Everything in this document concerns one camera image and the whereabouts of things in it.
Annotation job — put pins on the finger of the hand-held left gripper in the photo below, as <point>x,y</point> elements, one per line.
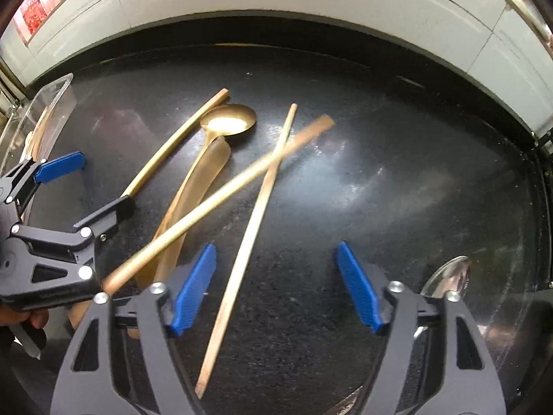
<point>108,216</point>
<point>60,166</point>

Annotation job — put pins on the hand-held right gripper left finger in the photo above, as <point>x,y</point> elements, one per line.
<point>194,285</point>

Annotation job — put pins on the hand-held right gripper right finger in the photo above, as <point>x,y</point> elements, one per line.
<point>358,285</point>

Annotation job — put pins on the clear plastic tray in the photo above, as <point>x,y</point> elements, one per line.
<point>47,103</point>

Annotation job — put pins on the silver metal spoon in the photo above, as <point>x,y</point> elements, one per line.
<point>449,276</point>

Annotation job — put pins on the wooden chopstick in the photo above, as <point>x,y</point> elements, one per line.
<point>259,207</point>
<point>181,134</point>
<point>216,194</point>

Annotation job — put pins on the amber horn spoon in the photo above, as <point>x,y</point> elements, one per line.
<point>203,173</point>

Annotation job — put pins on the gold metal spoon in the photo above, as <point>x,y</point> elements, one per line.
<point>227,120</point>

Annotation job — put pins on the person's left hand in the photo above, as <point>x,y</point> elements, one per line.
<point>32,317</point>

